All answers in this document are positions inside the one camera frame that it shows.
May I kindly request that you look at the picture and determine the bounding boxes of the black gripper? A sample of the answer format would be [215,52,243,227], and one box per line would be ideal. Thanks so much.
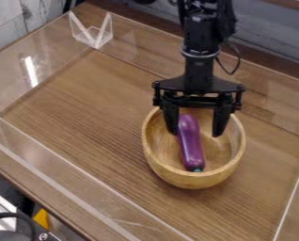
[152,46,245,137]

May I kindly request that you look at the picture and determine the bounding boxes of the purple toy eggplant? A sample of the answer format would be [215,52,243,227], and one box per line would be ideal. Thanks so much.
[177,114,204,172]

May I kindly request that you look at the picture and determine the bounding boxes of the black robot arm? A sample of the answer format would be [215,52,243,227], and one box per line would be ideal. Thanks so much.
[152,0,245,137]

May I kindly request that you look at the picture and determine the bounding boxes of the brown wooden bowl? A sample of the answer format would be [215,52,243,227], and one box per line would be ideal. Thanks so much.
[141,107,245,189]

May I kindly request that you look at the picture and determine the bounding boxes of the yellow warning label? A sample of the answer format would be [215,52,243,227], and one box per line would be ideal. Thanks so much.
[32,209,50,230]

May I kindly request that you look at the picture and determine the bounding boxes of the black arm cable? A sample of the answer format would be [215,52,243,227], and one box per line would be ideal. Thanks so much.
[213,41,243,76]

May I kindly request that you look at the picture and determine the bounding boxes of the clear acrylic corner bracket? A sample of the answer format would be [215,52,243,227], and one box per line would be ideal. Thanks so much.
[68,12,113,49]

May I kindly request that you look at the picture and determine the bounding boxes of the clear acrylic tray wall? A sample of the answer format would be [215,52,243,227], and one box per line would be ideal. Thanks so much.
[0,118,192,241]

